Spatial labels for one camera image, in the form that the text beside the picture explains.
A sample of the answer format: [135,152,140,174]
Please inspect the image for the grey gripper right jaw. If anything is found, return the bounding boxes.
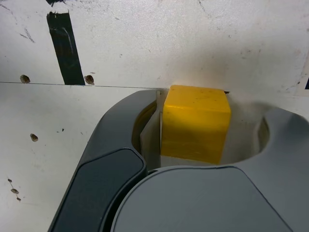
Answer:
[110,107,309,232]

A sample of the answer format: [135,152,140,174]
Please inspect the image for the black tape strip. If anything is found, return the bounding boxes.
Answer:
[44,0,86,86]

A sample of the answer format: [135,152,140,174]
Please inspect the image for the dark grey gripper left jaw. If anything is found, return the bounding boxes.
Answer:
[48,89,162,232]

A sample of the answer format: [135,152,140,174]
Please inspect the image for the yellow cube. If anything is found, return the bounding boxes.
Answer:
[160,84,232,165]

